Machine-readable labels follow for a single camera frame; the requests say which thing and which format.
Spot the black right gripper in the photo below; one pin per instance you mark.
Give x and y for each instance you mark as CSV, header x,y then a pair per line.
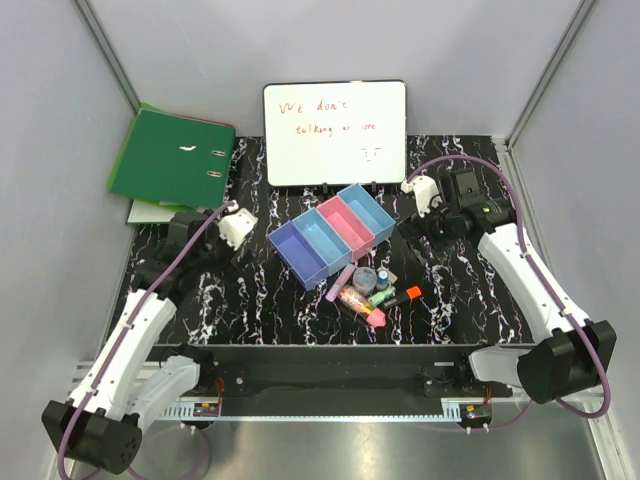
x,y
419,227

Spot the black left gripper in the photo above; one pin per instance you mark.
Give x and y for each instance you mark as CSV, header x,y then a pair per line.
x,y
213,232

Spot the blue cap small bottle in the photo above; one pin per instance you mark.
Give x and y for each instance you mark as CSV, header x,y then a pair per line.
x,y
382,279

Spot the blue plastic end bin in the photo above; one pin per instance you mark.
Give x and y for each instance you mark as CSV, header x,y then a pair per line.
x,y
369,211

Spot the purple plastic bin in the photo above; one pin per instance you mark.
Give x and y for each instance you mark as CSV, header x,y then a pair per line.
x,y
298,254

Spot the clear round clip jar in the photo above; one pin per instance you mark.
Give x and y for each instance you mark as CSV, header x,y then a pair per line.
x,y
364,280

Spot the light blue plastic bin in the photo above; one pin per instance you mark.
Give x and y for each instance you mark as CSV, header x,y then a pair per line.
x,y
324,240

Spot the lilac eraser stick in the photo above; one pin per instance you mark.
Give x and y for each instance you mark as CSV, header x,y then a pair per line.
x,y
342,279

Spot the pink cartoon crayon tube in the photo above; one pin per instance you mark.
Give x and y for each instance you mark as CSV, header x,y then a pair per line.
x,y
359,304

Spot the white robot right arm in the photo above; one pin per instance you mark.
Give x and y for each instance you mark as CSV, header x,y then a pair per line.
x,y
570,351

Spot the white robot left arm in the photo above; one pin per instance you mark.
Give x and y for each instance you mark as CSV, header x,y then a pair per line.
x,y
103,420

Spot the black orange highlighter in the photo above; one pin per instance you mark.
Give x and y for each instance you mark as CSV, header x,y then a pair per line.
x,y
405,296

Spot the white green paper folder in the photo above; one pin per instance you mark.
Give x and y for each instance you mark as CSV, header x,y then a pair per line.
x,y
143,212

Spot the green correction tape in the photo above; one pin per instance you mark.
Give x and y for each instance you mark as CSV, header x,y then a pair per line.
x,y
381,296

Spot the white dry-erase board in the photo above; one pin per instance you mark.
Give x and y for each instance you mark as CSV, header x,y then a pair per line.
x,y
335,133

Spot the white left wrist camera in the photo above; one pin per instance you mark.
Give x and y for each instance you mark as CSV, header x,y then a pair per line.
x,y
236,227

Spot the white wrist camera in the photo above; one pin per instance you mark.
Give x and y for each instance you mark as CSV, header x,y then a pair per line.
x,y
236,227
425,191

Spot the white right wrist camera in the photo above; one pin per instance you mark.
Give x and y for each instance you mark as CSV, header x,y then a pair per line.
x,y
425,191

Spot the green ring binder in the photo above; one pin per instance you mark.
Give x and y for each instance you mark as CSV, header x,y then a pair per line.
x,y
173,159

